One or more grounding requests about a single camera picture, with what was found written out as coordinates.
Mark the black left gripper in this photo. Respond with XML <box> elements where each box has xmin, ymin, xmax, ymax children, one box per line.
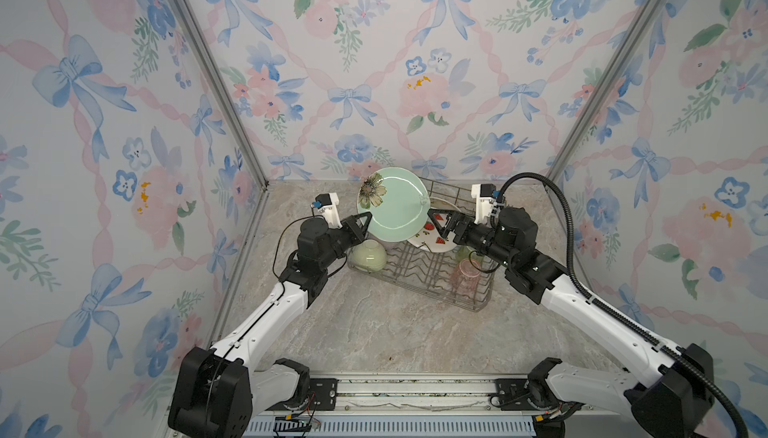
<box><xmin>318</xmin><ymin>212</ymin><xmax>370</xmax><ymax>275</ymax></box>

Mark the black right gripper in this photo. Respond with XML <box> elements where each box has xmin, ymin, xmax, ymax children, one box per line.
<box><xmin>428</xmin><ymin>211</ymin><xmax>515</xmax><ymax>274</ymax></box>

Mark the watermelon plate blue rim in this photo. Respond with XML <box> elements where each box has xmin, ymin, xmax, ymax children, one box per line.
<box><xmin>407</xmin><ymin>198</ymin><xmax>458</xmax><ymax>254</ymax></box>

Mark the mint green plate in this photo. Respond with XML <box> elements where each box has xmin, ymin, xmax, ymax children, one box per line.
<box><xmin>357</xmin><ymin>167</ymin><xmax>430</xmax><ymax>243</ymax></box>

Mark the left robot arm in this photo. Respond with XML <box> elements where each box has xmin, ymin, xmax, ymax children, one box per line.
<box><xmin>168</xmin><ymin>212</ymin><xmax>372</xmax><ymax>437</ymax></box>

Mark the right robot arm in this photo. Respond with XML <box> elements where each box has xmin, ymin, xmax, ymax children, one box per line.
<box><xmin>428</xmin><ymin>208</ymin><xmax>715</xmax><ymax>437</ymax></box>

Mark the green glass tumbler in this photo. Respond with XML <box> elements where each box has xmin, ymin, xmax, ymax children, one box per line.
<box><xmin>455</xmin><ymin>246</ymin><xmax>473</xmax><ymax>265</ymax></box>

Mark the green ceramic bowl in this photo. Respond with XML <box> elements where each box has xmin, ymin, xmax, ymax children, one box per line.
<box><xmin>349</xmin><ymin>239</ymin><xmax>387</xmax><ymax>273</ymax></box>

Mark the pink glass tumbler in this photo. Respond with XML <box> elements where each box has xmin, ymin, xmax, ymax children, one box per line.
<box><xmin>449</xmin><ymin>258</ymin><xmax>483</xmax><ymax>299</ymax></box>

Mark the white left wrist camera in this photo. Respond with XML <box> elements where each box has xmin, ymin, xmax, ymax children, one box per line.
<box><xmin>311</xmin><ymin>193</ymin><xmax>342</xmax><ymax>229</ymax></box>

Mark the thin black left cable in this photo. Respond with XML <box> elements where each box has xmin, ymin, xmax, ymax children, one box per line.
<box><xmin>271</xmin><ymin>215</ymin><xmax>349</xmax><ymax>283</ymax></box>

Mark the grey wire dish rack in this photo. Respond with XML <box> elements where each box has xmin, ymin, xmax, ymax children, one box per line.
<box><xmin>346</xmin><ymin>176</ymin><xmax>500</xmax><ymax>313</ymax></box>

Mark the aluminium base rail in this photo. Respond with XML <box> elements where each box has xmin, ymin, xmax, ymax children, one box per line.
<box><xmin>152</xmin><ymin>373</ymin><xmax>667</xmax><ymax>438</ymax></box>

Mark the aluminium left corner post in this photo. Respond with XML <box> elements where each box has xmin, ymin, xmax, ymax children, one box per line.
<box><xmin>146</xmin><ymin>0</ymin><xmax>269</xmax><ymax>190</ymax></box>

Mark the aluminium corner post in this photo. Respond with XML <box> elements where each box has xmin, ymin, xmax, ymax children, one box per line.
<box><xmin>146</xmin><ymin>0</ymin><xmax>269</xmax><ymax>190</ymax></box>
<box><xmin>547</xmin><ymin>0</ymin><xmax>666</xmax><ymax>179</ymax></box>

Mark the aluminium right corner post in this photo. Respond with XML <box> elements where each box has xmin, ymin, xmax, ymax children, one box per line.
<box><xmin>547</xmin><ymin>0</ymin><xmax>666</xmax><ymax>179</ymax></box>

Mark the black corrugated cable hose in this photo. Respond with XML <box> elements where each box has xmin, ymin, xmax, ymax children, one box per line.
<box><xmin>496</xmin><ymin>172</ymin><xmax>751</xmax><ymax>438</ymax></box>

